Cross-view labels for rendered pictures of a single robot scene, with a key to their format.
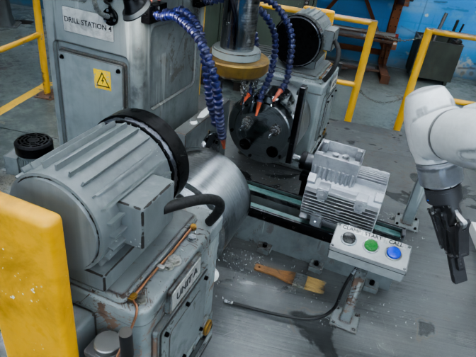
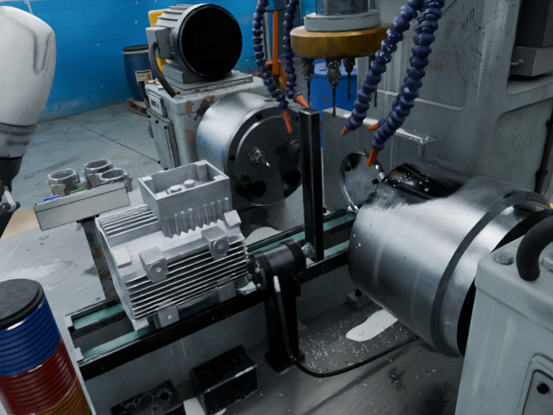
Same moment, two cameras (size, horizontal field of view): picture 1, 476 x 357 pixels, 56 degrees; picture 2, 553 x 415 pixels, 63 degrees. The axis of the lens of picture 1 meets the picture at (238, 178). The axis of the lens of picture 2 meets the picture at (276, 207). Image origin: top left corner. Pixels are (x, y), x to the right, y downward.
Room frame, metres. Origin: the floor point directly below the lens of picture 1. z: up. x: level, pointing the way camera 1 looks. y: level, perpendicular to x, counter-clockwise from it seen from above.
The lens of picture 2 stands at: (1.63, -0.66, 1.43)
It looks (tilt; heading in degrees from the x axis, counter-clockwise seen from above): 28 degrees down; 132
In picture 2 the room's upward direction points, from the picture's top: 5 degrees counter-clockwise
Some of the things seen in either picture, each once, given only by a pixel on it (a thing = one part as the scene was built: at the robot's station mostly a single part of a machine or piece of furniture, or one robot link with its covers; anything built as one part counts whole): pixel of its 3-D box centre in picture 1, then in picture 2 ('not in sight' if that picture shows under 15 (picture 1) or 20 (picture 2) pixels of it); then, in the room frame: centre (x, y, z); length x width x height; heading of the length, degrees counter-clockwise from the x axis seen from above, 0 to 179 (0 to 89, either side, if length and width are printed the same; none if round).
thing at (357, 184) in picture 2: (209, 154); (362, 185); (1.19, 0.10, 1.01); 0.15 x 0.02 x 0.15; 161
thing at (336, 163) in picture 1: (337, 163); (186, 198); (1.07, -0.26, 1.11); 0.12 x 0.11 x 0.07; 71
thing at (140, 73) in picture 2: not in sight; (179, 73); (-3.06, 2.93, 0.37); 1.20 x 0.80 x 0.74; 77
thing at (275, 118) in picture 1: (273, 117); (467, 263); (1.48, -0.10, 1.04); 0.41 x 0.25 x 0.25; 161
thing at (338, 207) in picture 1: (343, 195); (173, 253); (1.06, -0.30, 1.01); 0.20 x 0.19 x 0.19; 71
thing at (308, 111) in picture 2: (296, 125); (311, 190); (1.25, -0.16, 1.12); 0.04 x 0.03 x 0.26; 71
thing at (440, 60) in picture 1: (437, 47); not in sight; (5.67, -2.22, 0.41); 0.52 x 0.47 x 0.82; 82
